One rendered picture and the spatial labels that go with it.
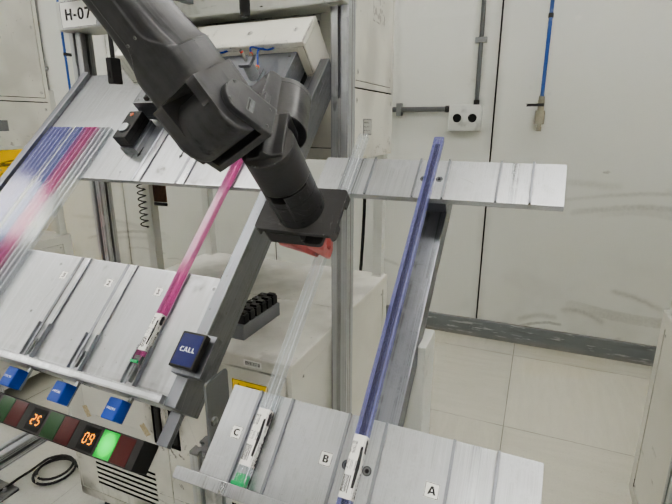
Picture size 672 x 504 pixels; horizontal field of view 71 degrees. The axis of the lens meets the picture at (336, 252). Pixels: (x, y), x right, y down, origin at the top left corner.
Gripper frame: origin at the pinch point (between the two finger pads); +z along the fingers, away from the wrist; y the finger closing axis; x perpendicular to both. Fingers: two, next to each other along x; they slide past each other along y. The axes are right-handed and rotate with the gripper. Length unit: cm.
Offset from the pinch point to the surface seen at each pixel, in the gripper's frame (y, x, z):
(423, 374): -14.5, 10.7, 10.0
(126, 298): 34.9, 8.9, 7.7
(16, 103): 160, -68, 33
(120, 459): 22.5, 30.9, 8.7
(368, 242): 55, -101, 162
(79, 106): 80, -37, 8
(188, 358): 14.9, 17.1, 3.0
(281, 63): 22.2, -40.7, 1.1
